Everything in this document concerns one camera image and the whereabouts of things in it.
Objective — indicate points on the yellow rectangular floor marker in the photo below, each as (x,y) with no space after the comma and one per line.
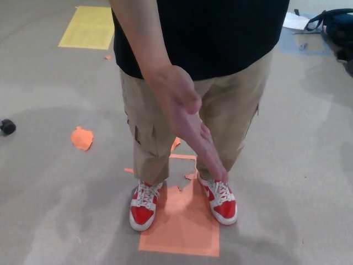
(88,27)

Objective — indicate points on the person's red white sneaker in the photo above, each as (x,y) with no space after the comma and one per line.
(224,207)
(143,212)

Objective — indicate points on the person's right red white sneaker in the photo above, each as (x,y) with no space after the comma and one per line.
(143,212)

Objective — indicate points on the small orange paper scrap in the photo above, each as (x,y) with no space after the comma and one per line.
(176,144)
(128,170)
(107,57)

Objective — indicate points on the person's left red white sneaker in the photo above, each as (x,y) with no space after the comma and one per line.
(224,207)

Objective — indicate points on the white paper sheet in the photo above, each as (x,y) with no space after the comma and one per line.
(295,20)

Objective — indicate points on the crumpled orange paper piece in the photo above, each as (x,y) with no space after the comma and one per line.
(82,139)

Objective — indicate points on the dark blue backpack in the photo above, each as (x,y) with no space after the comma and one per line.
(340,27)

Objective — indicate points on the khaki cargo pants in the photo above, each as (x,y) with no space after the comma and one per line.
(234,110)

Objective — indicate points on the orange square floor marker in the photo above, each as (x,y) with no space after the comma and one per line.
(182,229)

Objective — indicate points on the person's right forearm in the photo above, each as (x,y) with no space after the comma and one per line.
(138,36)

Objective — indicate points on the person's right hand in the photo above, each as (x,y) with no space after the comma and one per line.
(182,110)

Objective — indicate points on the black t-shirt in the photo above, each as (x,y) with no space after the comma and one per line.
(220,36)

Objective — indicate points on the black caster wheel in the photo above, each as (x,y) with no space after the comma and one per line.
(7,126)

